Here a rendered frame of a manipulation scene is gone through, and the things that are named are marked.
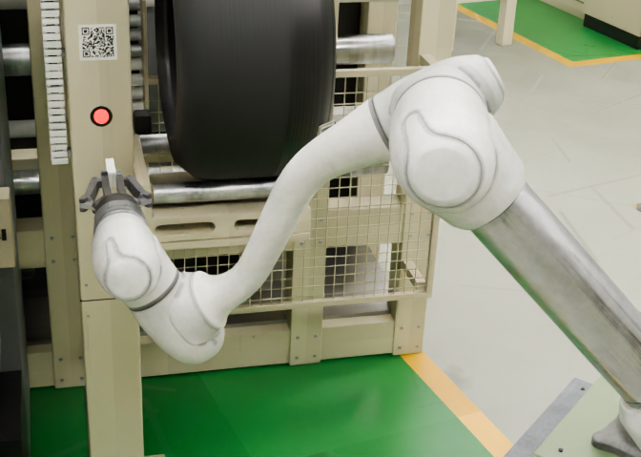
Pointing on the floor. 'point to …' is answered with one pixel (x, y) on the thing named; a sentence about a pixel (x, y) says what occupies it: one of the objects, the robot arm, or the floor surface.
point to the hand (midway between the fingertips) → (111, 173)
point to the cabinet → (614, 8)
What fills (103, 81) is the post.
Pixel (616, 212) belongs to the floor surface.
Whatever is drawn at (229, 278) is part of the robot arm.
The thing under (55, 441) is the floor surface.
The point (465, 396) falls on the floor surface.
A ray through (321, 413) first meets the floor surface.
